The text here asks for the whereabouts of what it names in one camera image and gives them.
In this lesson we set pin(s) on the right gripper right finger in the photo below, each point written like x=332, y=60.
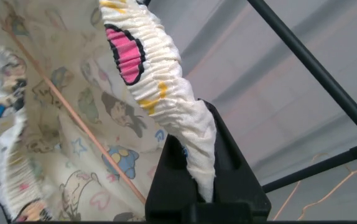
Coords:
x=237, y=186

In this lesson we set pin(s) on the black clothes rack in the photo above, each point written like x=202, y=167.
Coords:
x=321, y=74

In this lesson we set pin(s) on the cream printed garment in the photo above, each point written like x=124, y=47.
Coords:
x=153, y=62

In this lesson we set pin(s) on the pink clothes hanger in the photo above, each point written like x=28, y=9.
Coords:
x=72, y=113
x=331, y=193

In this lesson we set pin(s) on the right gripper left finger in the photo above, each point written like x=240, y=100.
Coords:
x=169, y=186

